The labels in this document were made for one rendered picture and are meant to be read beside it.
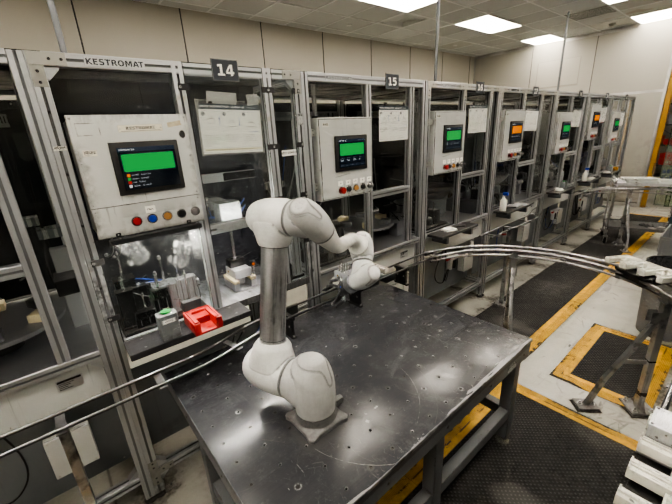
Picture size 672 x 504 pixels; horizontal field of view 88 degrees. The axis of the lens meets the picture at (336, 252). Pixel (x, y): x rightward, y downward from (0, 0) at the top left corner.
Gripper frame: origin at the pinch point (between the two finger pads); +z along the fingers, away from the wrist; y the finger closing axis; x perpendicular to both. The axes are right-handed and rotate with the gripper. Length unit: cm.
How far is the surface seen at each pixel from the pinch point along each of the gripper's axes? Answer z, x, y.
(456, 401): -54, -15, -60
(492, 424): -30, -67, -80
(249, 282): 28.9, 32.3, 18.0
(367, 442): -43, 25, -65
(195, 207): -11, 70, 41
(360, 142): -31, -22, 86
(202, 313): 12, 64, -2
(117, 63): -41, 102, 81
